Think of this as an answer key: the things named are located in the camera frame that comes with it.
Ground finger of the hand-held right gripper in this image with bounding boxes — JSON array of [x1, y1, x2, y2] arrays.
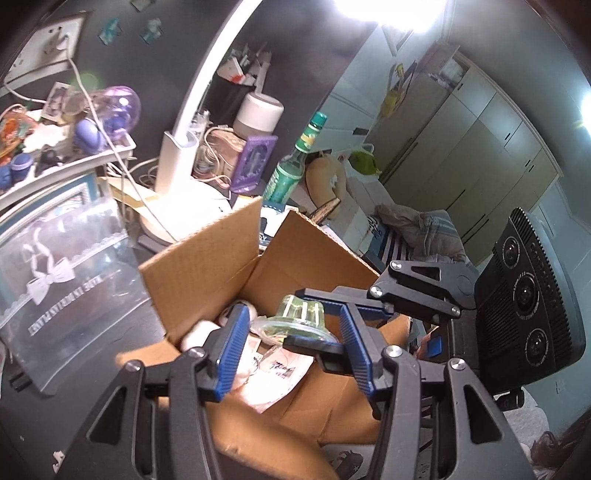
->
[[283, 335, 352, 374], [294, 260, 479, 320]]

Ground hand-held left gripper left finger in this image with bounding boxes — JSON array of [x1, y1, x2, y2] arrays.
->
[[55, 304, 251, 480]]

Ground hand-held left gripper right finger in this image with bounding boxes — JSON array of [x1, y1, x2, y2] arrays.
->
[[339, 304, 525, 480]]

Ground green clear round container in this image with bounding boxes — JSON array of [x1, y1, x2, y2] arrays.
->
[[260, 294, 341, 345]]

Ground white pom-pom plush keychain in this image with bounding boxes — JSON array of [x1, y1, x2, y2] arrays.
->
[[180, 299, 264, 394]]

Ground plastic-wrapped snack packet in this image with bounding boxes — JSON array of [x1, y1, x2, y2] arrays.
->
[[244, 329, 317, 414]]

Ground cardboard box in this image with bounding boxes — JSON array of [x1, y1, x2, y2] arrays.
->
[[115, 198, 413, 480]]

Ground striped cloth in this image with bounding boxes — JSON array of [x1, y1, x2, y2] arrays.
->
[[367, 225, 417, 266]]

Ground grey cloth pile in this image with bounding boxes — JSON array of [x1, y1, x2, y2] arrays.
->
[[375, 204, 468, 265]]

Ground green plush toy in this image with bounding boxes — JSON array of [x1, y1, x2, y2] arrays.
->
[[348, 149, 385, 179]]

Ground beige wardrobe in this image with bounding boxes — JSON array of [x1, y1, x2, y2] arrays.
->
[[382, 41, 560, 265]]

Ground green glass bottle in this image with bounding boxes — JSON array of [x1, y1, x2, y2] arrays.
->
[[262, 112, 329, 207]]

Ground clear zip bag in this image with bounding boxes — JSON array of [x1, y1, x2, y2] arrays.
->
[[0, 198, 154, 398]]

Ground purple framed card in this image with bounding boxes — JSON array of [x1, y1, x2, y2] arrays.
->
[[230, 135, 279, 193]]

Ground yellow hanging bag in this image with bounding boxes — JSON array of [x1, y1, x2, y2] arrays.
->
[[380, 61, 417, 117]]

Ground white desk lamp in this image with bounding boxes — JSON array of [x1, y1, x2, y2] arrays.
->
[[137, 0, 445, 246]]

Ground white round jar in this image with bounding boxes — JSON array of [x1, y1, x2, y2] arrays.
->
[[233, 91, 285, 140]]

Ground white shelf riser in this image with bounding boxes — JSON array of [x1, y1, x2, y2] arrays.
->
[[0, 133, 138, 209]]

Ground black pen holder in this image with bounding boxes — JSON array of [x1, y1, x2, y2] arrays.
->
[[209, 43, 274, 136]]

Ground purple capsule ball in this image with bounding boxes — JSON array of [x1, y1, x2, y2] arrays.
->
[[73, 85, 142, 154]]

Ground character photo card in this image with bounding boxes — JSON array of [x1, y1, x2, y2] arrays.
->
[[43, 82, 71, 121]]

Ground orange haired figure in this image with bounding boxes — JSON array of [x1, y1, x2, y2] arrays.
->
[[0, 114, 34, 163]]

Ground blue picture frame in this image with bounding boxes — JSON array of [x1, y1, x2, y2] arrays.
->
[[0, 172, 101, 232]]

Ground white power cable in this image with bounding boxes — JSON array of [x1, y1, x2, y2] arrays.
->
[[4, 44, 178, 243]]

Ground pale wall sticker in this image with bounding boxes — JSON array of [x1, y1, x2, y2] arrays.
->
[[140, 17, 163, 45]]

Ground teal wall sticker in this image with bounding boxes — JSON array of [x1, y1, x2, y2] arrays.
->
[[98, 17, 124, 45]]

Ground white wall socket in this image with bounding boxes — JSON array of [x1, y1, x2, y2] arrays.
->
[[6, 13, 89, 89]]

